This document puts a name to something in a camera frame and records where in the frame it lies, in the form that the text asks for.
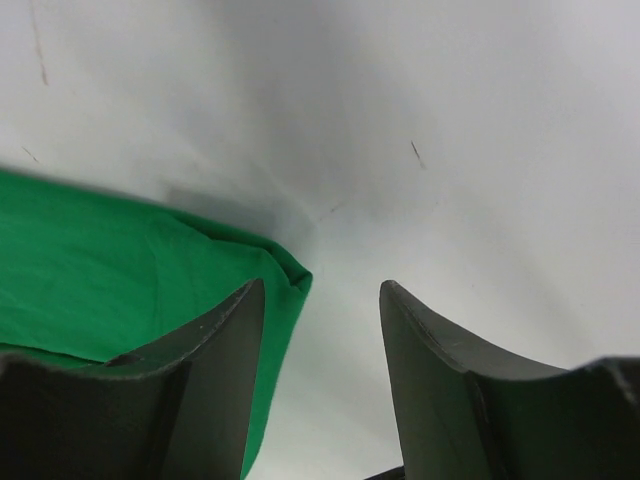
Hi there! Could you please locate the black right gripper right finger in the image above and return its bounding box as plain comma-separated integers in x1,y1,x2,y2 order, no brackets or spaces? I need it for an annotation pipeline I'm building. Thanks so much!
379,280,639,479

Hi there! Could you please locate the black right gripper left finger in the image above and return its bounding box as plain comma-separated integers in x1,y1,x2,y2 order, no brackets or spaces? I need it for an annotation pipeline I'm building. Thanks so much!
1,279,265,479

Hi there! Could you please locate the green t-shirt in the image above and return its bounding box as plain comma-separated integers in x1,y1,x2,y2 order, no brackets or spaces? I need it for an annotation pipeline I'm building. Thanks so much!
1,171,313,471

